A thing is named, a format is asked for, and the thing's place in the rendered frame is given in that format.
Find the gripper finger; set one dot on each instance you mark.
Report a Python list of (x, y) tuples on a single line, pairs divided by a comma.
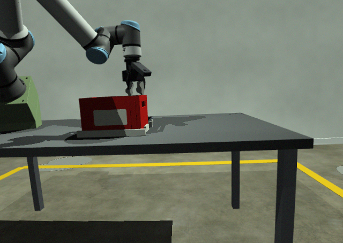
[(141, 86), (130, 86)]

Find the red crate with dividers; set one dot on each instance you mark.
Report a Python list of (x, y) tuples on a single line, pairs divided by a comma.
[(115, 113)]

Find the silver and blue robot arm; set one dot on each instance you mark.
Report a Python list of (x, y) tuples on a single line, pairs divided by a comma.
[(16, 41)]

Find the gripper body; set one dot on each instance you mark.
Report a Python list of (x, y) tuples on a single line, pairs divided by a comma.
[(134, 75)]

